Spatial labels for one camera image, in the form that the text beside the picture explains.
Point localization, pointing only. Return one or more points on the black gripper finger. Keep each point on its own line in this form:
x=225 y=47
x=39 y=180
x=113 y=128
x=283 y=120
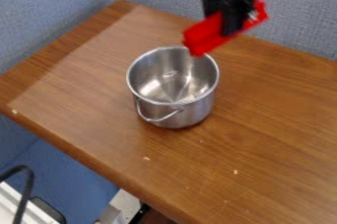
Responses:
x=213 y=7
x=234 y=18

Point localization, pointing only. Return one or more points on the red rectangular block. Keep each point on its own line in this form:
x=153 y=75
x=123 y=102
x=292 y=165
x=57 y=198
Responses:
x=203 y=37

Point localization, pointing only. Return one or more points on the stainless steel pot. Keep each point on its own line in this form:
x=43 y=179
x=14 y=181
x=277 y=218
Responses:
x=174 y=86

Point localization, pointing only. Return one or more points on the white device with black part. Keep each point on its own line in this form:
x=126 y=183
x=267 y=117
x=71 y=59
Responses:
x=39 y=212

